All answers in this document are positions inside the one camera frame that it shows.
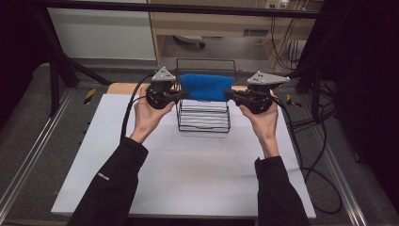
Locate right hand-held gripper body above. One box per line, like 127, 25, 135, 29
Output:
236, 70, 292, 116

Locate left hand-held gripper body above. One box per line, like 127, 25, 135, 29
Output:
145, 66, 182, 110

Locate blue towel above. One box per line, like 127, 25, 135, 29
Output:
179, 73, 235, 103

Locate black wire rack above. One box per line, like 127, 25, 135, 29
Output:
172, 57, 239, 134

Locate person's left hand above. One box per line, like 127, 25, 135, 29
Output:
129, 84, 177, 145

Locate person's right hand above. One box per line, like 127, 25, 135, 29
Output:
238, 89, 281, 160

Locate yellow black floor tape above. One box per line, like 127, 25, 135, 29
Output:
285, 93, 303, 108
83, 88, 97, 105

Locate office chair base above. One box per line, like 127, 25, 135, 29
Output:
172, 34, 207, 49

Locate black metal stand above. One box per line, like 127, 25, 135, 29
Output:
281, 60, 326, 124
31, 6, 113, 118

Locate light wooden desk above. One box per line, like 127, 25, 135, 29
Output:
147, 0, 325, 69

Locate white table cover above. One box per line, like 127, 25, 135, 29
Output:
51, 93, 317, 219

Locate white cabinet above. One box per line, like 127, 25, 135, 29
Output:
46, 7, 157, 61

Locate white power strip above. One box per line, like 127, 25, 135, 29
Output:
264, 0, 291, 10

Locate black curtain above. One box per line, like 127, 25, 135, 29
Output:
0, 0, 54, 127
300, 0, 399, 215

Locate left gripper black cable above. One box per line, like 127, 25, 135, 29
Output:
120, 73, 157, 144

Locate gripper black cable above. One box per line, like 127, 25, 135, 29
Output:
270, 94, 343, 216
120, 73, 157, 144

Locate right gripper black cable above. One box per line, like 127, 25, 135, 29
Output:
270, 94, 343, 216

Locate hanging black desk cables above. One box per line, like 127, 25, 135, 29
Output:
268, 16, 303, 71

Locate bundle of black floor cables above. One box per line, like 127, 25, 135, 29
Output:
285, 79, 339, 135

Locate black frame crossbar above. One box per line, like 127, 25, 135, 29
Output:
43, 0, 325, 20

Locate aluminium floor rail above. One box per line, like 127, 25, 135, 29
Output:
312, 124, 369, 226
0, 89, 75, 215

